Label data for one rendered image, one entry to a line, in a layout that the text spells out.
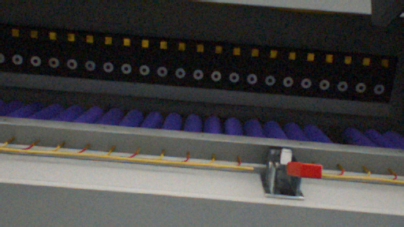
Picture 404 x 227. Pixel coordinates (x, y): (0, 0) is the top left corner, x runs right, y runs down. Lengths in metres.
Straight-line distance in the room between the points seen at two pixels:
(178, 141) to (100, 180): 0.07
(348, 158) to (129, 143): 0.18
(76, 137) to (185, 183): 0.10
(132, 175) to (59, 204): 0.05
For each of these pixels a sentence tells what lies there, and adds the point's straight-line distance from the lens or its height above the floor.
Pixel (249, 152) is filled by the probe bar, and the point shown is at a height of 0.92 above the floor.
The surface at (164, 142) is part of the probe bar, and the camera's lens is 0.33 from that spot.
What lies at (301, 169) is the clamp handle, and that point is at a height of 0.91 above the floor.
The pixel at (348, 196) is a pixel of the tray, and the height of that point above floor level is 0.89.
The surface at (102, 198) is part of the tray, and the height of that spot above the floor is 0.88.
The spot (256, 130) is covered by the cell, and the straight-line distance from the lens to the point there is 0.38.
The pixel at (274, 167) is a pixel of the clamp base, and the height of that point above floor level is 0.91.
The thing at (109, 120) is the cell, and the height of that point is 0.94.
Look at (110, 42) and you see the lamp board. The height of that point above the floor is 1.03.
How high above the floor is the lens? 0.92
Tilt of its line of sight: 5 degrees up
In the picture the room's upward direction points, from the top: 5 degrees clockwise
